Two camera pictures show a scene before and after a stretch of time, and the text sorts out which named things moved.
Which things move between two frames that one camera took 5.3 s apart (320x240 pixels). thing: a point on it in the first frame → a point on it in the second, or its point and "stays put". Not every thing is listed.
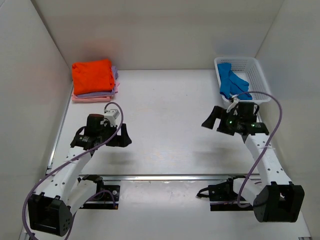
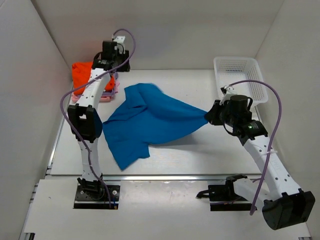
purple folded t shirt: [108, 93] stays put
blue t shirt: [231, 84] → [150, 116]
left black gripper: [122, 139] → [125, 67]
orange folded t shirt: [92, 76] stays put
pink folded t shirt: [95, 99] stays put
